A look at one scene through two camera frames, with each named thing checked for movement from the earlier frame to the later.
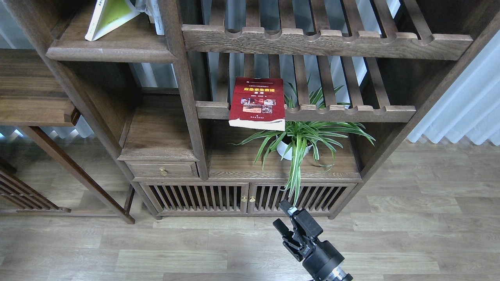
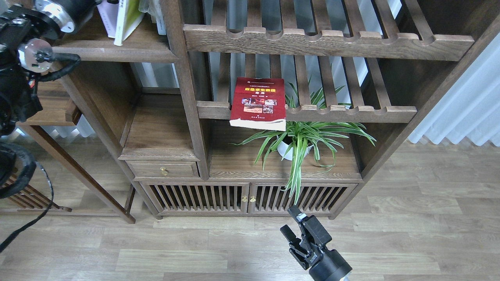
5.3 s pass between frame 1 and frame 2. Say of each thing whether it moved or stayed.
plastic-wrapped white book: stayed
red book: stayed
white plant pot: stayed
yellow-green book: moved
